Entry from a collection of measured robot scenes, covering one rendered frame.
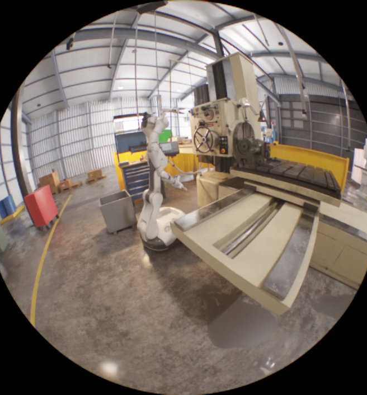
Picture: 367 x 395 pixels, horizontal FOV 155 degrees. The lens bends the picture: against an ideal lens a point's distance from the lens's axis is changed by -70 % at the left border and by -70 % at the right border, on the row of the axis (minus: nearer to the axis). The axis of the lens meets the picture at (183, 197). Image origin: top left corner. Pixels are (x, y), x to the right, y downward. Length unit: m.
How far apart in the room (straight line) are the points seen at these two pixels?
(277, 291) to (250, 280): 0.15
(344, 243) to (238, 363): 1.50
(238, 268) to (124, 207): 1.86
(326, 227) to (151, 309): 1.93
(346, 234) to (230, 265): 1.42
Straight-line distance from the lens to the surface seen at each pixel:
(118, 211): 2.20
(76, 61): 11.16
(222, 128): 1.93
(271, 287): 0.67
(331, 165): 3.95
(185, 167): 4.88
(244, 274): 0.71
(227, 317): 1.34
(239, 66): 2.85
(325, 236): 1.79
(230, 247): 0.82
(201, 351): 1.28
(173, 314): 1.35
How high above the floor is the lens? 1.28
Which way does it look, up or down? 23 degrees down
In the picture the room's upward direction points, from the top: 5 degrees counter-clockwise
